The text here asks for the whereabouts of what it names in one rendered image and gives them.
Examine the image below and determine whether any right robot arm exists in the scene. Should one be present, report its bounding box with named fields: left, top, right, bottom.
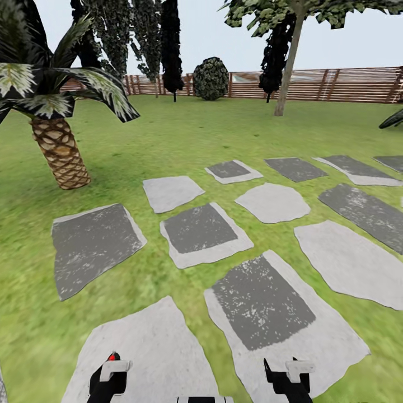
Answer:
left=264, top=358, right=316, bottom=403

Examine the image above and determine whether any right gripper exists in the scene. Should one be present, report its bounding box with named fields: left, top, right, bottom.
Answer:
left=264, top=360, right=312, bottom=403

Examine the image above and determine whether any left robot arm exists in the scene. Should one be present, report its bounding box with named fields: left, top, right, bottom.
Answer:
left=87, top=360, right=133, bottom=403

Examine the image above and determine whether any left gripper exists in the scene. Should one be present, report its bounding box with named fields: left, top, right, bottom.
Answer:
left=89, top=371, right=127, bottom=403

